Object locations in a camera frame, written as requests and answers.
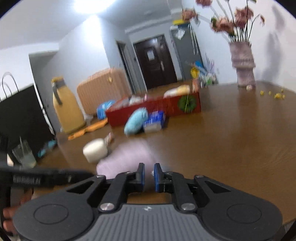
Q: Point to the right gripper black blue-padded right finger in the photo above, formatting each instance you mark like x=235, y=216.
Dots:
x=186, y=194

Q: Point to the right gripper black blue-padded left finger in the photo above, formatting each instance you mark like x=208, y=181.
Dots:
x=117, y=190

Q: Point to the purple fabric pouch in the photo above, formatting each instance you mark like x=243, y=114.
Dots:
x=126, y=157

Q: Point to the blue tissue packet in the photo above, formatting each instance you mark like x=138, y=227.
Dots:
x=155, y=122

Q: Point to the yellow white plush sheep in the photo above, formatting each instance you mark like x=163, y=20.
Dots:
x=181, y=90

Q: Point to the pink satin scrunchie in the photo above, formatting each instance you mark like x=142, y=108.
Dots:
x=133, y=100

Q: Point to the person's left hand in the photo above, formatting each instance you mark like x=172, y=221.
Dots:
x=9, y=212

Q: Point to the clear drinking glass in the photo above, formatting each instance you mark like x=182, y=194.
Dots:
x=24, y=154

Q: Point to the white foam cylinder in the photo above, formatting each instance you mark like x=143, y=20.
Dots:
x=95, y=150

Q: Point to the brown scouring sponge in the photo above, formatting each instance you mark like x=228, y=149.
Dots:
x=109, y=139

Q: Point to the light blue plush toy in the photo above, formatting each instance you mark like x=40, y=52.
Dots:
x=136, y=121

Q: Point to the black paper shopping bag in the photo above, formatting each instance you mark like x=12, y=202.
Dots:
x=22, y=119

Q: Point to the blue wet wipes pack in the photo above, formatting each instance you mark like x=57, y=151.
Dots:
x=102, y=108

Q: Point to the red cardboard box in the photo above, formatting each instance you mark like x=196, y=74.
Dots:
x=187, y=103

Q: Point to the yellow thermos jug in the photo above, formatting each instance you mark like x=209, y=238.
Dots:
x=66, y=106

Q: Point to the pink ribbed suitcase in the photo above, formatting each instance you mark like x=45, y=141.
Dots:
x=105, y=85

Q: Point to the dark entrance door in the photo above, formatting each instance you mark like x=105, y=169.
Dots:
x=155, y=62

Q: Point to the cluttered storage rack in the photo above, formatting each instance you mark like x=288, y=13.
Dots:
x=205, y=75

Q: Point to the fallen dried petal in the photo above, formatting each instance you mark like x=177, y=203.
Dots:
x=249, y=87

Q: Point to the grey refrigerator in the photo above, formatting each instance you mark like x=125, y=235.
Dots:
x=186, y=48

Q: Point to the pink textured vase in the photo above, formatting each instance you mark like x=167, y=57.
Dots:
x=243, y=62

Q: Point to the yellow box on refrigerator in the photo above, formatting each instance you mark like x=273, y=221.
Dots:
x=180, y=22

